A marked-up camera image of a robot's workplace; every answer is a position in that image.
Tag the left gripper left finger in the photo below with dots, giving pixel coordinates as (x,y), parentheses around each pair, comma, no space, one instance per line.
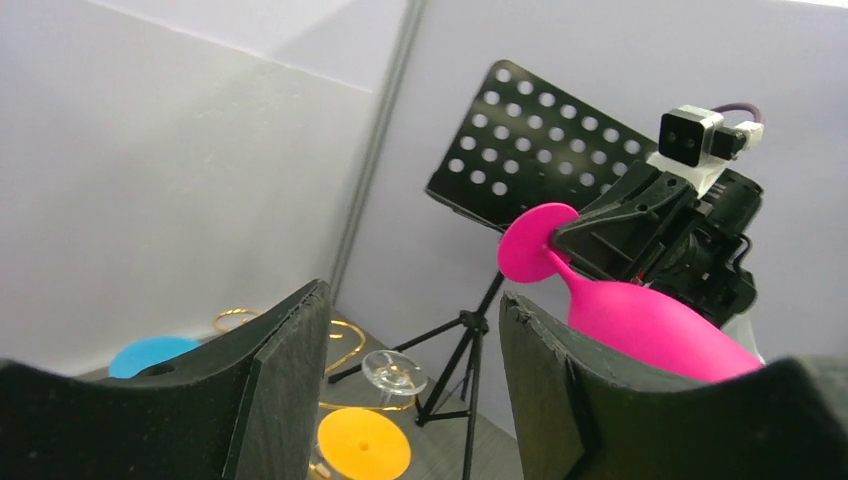
(241,406)

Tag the clear wine glass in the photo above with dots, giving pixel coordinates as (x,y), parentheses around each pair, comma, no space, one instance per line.
(394,375)

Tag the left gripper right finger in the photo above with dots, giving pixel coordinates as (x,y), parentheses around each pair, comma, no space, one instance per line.
(582,410)

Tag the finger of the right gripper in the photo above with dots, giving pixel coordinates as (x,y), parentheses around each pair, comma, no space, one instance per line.
(615,247)
(643,188)

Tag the orange plastic wine glass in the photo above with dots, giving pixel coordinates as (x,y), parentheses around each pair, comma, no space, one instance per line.
(356,443)

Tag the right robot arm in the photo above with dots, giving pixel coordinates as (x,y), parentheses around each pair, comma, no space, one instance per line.
(653,229)

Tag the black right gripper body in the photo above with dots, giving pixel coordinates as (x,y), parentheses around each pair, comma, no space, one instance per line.
(702,267)

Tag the black perforated music stand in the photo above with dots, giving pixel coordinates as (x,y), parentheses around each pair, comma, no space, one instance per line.
(525,142)

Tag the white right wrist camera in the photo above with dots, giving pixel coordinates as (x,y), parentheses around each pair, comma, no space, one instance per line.
(697,144)

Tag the blue plastic wine glass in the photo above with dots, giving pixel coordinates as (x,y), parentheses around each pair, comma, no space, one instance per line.
(148,352)

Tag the pink plastic wine glass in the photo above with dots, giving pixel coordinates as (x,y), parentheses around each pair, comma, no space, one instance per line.
(636,321)

